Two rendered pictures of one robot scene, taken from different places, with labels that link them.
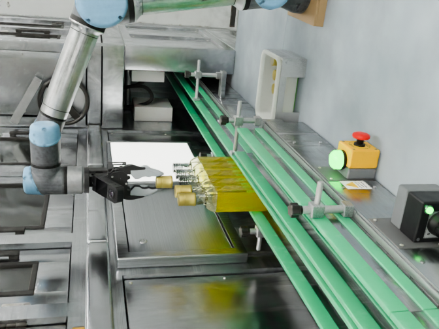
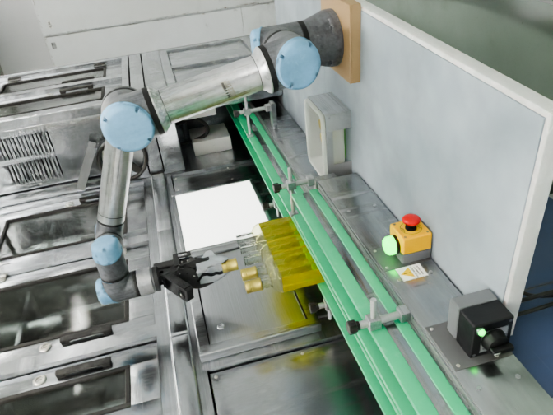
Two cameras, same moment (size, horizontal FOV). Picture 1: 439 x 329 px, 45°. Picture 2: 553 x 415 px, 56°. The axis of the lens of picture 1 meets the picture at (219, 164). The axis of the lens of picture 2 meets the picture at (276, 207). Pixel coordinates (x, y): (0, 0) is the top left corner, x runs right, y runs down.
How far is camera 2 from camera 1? 39 cm
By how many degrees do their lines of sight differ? 12
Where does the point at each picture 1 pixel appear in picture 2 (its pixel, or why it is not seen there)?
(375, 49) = (414, 128)
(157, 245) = (234, 328)
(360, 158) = (413, 244)
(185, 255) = (262, 338)
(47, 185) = (120, 295)
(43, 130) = (104, 251)
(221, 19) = not seen: outside the picture
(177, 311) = (262, 403)
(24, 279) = (120, 388)
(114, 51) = not seen: hidden behind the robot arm
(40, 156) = (107, 273)
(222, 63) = not seen: hidden behind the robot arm
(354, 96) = (401, 167)
